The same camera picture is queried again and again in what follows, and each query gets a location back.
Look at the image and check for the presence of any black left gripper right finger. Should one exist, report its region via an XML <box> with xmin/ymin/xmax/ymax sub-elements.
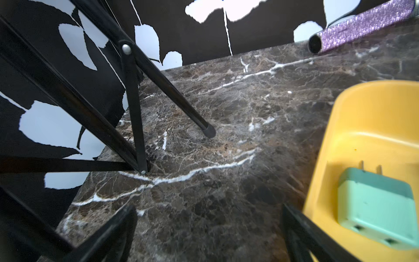
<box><xmin>282</xmin><ymin>204</ymin><xmax>359</xmax><ymax>262</ymax></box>

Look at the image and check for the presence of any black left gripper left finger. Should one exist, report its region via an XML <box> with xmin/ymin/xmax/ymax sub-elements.
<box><xmin>61</xmin><ymin>205</ymin><xmax>137</xmax><ymax>262</ymax></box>

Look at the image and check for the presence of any green plug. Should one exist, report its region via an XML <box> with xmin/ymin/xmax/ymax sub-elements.
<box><xmin>337</xmin><ymin>167</ymin><xmax>419</xmax><ymax>250</ymax></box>

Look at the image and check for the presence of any yellow storage box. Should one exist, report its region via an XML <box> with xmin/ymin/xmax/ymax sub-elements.
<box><xmin>303</xmin><ymin>80</ymin><xmax>419</xmax><ymax>262</ymax></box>

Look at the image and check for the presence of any black tripod stand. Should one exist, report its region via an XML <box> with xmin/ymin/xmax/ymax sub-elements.
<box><xmin>0</xmin><ymin>0</ymin><xmax>217</xmax><ymax>262</ymax></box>

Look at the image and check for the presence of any pink glitter microphone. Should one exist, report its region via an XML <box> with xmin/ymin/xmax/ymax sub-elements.
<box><xmin>308</xmin><ymin>1</ymin><xmax>419</xmax><ymax>55</ymax></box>

